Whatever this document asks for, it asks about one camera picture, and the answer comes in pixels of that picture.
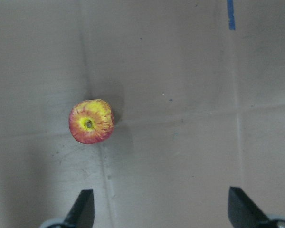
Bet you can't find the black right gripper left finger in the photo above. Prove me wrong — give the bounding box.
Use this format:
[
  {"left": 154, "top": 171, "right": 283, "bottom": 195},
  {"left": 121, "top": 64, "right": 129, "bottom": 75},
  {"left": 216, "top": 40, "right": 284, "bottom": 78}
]
[{"left": 41, "top": 189, "right": 95, "bottom": 228}]

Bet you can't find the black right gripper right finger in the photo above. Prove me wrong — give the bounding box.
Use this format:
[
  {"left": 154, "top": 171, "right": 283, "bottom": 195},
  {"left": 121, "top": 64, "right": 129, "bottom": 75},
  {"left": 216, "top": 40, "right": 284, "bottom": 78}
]
[{"left": 228, "top": 186, "right": 285, "bottom": 228}]

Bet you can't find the yellow-red striped apple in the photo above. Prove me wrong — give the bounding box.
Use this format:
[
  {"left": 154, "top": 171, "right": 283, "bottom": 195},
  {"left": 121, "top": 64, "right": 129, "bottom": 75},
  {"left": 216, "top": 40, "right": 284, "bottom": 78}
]
[{"left": 68, "top": 99, "right": 114, "bottom": 144}]

